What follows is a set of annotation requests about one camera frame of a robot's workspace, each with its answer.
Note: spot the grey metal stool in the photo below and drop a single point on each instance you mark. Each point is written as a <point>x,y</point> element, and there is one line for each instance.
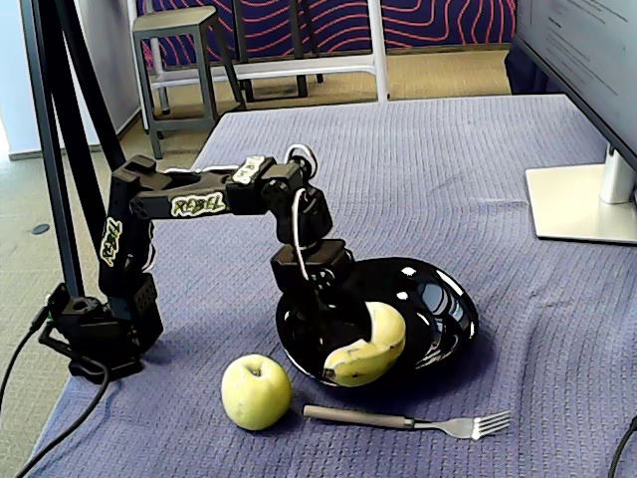
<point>174,22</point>

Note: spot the silver monitor stand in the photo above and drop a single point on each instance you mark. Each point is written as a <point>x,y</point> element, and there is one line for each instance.
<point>562,204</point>

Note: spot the black tripod stand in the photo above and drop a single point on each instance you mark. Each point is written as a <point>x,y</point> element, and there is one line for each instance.
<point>79,124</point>

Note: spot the black round floor cap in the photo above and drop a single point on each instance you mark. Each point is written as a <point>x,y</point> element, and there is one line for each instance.
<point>40,229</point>

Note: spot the purple panel with red lines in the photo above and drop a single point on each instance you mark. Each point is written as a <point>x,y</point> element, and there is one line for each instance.
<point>448,20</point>

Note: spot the white metal bench frame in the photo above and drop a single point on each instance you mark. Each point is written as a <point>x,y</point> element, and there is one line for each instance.
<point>378,50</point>

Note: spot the glossy black plate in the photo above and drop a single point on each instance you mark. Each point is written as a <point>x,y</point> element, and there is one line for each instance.
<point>438,318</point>

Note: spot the blue-grey woven tablecloth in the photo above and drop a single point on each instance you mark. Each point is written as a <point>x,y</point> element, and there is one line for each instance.
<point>423,174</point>

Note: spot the computer monitor screen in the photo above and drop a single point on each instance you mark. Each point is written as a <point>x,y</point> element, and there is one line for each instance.
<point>572,40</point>

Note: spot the green apple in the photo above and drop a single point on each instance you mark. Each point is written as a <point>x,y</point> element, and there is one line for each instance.
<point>256,398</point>

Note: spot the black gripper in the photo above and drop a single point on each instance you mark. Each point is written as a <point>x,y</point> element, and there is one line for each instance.
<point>311,269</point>

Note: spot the yellow banana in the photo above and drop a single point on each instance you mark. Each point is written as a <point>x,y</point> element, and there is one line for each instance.
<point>363,363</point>

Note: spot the black chair frame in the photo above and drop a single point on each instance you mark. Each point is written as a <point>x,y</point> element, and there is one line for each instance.
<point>242,50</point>

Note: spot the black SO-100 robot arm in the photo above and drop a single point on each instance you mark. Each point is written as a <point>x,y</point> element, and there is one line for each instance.
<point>194,199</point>

